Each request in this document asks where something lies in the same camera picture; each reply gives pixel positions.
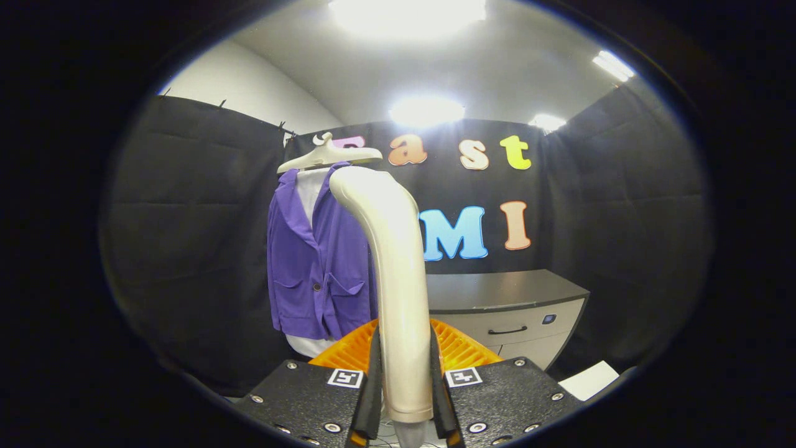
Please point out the white clothes hanger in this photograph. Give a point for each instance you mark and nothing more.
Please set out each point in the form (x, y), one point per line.
(329, 157)

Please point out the ceiling light panel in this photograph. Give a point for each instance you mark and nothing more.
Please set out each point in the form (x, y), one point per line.
(427, 112)
(547, 122)
(614, 66)

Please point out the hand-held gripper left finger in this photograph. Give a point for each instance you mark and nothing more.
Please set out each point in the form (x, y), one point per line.
(311, 404)

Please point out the large ceiling light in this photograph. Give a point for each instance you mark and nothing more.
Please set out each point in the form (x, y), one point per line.
(407, 15)

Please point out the white garment steamer head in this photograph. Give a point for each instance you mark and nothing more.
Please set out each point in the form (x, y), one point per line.
(398, 280)

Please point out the purple jacket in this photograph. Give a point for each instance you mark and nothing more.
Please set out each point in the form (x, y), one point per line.
(298, 280)

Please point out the white paper sheet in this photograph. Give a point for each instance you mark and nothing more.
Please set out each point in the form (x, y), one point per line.
(587, 379)

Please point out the grey cabinet with dark top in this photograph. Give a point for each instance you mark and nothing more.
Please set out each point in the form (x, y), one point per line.
(497, 289)

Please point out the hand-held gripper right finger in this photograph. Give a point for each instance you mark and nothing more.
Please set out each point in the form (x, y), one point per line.
(497, 398)

